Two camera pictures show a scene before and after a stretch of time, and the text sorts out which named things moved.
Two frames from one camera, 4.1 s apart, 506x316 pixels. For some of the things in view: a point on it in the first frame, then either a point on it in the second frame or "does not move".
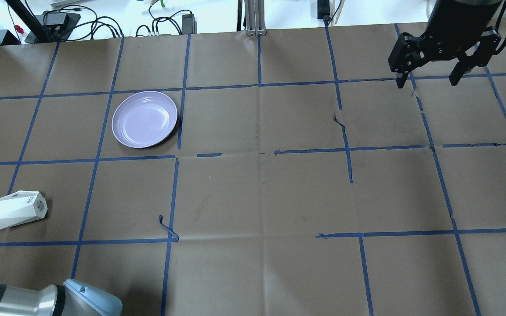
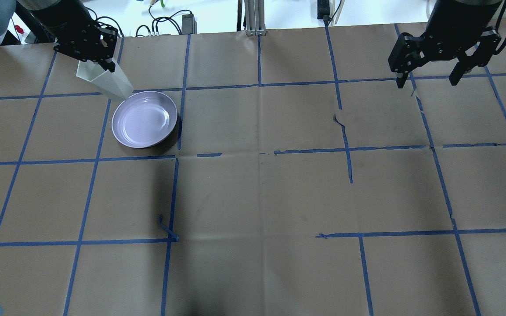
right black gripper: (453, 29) does not move
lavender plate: (143, 119) does not move
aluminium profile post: (254, 14) does not move
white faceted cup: (18, 208) → (116, 84)
